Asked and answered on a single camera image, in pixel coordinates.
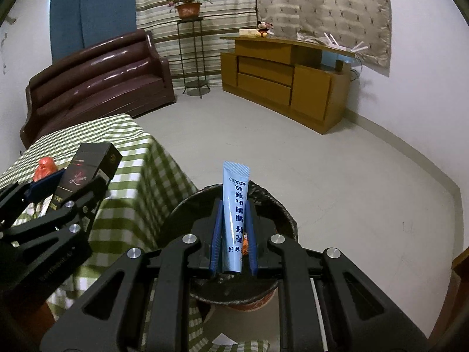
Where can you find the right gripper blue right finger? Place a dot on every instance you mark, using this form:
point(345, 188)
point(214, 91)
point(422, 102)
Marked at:
point(251, 239)

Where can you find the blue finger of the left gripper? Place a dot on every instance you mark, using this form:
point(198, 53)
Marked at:
point(94, 194)
point(38, 191)

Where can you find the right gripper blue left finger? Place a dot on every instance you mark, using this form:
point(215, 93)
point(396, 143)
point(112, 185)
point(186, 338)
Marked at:
point(216, 241)

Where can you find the black cigarette box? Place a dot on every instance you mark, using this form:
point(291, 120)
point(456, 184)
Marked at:
point(91, 160)

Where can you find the light blue tube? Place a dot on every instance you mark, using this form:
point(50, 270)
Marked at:
point(234, 197)

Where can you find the black trash bin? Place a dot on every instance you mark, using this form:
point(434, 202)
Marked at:
point(195, 213)

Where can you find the orange plastic bag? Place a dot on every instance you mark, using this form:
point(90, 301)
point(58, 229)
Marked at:
point(46, 167)

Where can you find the green checkered tablecloth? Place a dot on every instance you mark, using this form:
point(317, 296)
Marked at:
point(146, 188)

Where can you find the dark brown leather sofa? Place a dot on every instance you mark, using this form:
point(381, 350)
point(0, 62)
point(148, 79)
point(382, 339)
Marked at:
point(122, 75)

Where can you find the wooden TV cabinet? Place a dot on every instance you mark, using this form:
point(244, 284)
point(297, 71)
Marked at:
point(289, 77)

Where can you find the green striped curtain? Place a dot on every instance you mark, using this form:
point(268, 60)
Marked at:
point(220, 18)

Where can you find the blue curtain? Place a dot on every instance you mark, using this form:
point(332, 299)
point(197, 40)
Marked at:
point(78, 24)

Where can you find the black metal plant stand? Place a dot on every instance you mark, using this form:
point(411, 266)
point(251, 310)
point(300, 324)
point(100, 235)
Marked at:
point(200, 80)

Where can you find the flat box on cabinet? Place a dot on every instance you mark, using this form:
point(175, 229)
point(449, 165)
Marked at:
point(249, 33)

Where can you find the mickey mouse plush toy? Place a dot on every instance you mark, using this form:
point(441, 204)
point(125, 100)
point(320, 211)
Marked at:
point(265, 29)

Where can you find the white wifi router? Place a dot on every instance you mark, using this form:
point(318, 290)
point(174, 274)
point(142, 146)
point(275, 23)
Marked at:
point(329, 41)

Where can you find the potted plant orange pot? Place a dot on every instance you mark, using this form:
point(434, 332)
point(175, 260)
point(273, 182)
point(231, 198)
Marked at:
point(187, 9)

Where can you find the beige patterned curtain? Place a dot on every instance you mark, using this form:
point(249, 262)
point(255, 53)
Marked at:
point(349, 21)

